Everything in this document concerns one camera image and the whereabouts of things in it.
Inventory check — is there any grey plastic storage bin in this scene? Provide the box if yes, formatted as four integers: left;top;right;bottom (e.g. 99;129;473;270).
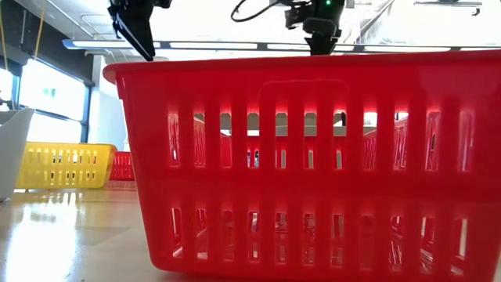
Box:
0;108;35;201

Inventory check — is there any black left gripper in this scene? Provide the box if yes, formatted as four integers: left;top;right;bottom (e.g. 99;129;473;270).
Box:
107;0;173;63

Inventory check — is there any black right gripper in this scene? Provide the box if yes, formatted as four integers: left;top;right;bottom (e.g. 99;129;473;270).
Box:
284;0;348;56

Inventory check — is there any yellow slotted plastic basket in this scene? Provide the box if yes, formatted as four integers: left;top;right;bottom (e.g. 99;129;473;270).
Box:
15;141;118;191

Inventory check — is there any red slotted plastic basket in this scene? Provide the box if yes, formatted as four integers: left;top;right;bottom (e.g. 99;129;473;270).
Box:
102;49;501;282
109;150;136;182

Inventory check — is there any large window with dark frame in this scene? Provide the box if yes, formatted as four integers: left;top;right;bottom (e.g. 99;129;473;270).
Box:
0;58;95;144

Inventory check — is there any yellow hanging cable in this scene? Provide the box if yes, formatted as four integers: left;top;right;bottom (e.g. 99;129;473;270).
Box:
0;0;7;60
33;0;46;60

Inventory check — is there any long linear ceiling light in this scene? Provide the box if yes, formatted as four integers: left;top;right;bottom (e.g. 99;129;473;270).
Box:
62;38;501;54

